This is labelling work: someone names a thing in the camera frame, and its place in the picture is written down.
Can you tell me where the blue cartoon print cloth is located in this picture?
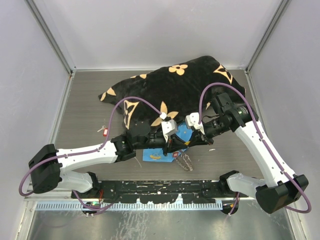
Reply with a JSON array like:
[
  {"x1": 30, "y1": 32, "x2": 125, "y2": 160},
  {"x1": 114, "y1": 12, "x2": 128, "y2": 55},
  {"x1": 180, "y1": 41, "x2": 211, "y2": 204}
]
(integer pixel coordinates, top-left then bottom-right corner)
[{"x1": 142, "y1": 123, "x2": 192, "y2": 163}]

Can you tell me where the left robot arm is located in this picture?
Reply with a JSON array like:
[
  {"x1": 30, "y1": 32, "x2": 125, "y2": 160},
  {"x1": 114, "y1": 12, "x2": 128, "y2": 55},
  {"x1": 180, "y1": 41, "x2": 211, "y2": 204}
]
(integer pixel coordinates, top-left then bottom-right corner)
[{"x1": 28, "y1": 122, "x2": 192, "y2": 198}]

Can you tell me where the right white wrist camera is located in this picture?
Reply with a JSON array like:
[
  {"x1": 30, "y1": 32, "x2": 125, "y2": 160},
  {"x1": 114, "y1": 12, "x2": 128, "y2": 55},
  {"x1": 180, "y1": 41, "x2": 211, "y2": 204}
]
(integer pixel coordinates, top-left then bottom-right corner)
[{"x1": 185, "y1": 112, "x2": 205, "y2": 135}]

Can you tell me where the purple cable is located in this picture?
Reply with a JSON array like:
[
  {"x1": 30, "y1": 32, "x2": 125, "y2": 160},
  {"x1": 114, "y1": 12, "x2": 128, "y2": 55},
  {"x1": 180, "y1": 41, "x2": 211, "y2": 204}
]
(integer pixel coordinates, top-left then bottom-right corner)
[
  {"x1": 198, "y1": 82, "x2": 312, "y2": 215},
  {"x1": 18, "y1": 96, "x2": 167, "y2": 216}
]

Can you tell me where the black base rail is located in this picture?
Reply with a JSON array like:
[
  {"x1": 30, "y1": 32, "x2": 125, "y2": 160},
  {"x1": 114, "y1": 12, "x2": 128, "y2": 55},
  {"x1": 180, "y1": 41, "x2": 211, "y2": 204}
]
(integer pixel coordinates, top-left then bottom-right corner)
[{"x1": 78, "y1": 180, "x2": 237, "y2": 204}]

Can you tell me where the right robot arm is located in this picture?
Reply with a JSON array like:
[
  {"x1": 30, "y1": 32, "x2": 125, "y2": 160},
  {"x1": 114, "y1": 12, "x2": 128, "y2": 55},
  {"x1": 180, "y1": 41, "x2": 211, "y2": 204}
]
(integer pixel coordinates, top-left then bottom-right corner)
[{"x1": 185, "y1": 93, "x2": 309, "y2": 214}]

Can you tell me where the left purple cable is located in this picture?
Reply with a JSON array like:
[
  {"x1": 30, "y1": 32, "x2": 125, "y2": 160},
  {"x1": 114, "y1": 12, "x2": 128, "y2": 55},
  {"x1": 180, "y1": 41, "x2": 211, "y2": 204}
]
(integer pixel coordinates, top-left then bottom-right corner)
[{"x1": 18, "y1": 96, "x2": 167, "y2": 216}]

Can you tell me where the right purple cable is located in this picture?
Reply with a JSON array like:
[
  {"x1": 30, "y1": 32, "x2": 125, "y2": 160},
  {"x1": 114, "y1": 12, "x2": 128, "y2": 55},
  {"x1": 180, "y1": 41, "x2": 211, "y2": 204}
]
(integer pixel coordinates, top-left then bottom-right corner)
[{"x1": 198, "y1": 82, "x2": 312, "y2": 215}]

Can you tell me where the white slotted cable duct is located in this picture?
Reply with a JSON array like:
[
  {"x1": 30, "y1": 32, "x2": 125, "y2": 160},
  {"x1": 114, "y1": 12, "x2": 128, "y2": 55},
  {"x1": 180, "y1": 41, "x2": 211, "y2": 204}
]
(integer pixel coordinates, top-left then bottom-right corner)
[{"x1": 35, "y1": 200, "x2": 223, "y2": 211}]

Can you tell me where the large metal keyring with rings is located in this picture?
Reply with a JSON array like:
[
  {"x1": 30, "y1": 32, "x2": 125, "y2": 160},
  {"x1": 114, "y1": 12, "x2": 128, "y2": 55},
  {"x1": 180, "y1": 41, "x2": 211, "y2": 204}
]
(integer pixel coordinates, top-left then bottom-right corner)
[{"x1": 175, "y1": 153, "x2": 194, "y2": 172}]

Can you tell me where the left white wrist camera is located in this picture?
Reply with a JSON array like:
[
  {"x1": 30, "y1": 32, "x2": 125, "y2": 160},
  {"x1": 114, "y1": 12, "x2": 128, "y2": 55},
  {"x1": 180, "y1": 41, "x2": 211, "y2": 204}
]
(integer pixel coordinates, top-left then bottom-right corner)
[{"x1": 161, "y1": 119, "x2": 178, "y2": 143}]

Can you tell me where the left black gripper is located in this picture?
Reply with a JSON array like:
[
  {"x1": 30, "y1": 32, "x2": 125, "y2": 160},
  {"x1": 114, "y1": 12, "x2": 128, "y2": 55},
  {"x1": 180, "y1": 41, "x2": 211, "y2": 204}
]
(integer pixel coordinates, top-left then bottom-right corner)
[{"x1": 135, "y1": 133, "x2": 188, "y2": 157}]

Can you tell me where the black floral plush pillow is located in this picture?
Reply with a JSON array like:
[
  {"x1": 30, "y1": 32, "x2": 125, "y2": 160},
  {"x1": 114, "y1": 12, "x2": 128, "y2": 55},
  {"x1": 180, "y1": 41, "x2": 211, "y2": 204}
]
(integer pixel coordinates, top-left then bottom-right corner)
[{"x1": 98, "y1": 55, "x2": 246, "y2": 130}]

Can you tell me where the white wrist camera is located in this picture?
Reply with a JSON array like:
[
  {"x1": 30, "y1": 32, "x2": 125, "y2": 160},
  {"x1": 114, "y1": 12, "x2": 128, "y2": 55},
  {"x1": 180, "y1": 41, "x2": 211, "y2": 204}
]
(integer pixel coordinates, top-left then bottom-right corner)
[
  {"x1": 161, "y1": 119, "x2": 178, "y2": 143},
  {"x1": 185, "y1": 112, "x2": 205, "y2": 135}
]

